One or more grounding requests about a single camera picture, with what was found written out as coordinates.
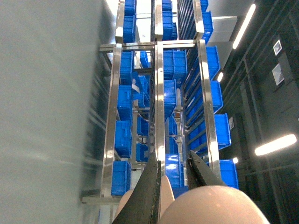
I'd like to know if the metal shelf rack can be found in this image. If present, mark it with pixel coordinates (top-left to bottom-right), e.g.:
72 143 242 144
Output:
82 0 231 205

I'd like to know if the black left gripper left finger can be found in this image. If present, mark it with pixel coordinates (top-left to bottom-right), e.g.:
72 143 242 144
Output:
113 153 162 224

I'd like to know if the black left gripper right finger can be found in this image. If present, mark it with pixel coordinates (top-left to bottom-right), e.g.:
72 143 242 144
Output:
186 151 226 189

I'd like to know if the beige plastic dustpan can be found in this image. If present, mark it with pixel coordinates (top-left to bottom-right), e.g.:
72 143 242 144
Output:
116 176 269 224

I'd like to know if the blue plastic part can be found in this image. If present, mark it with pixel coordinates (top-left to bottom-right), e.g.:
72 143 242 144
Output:
172 186 189 199

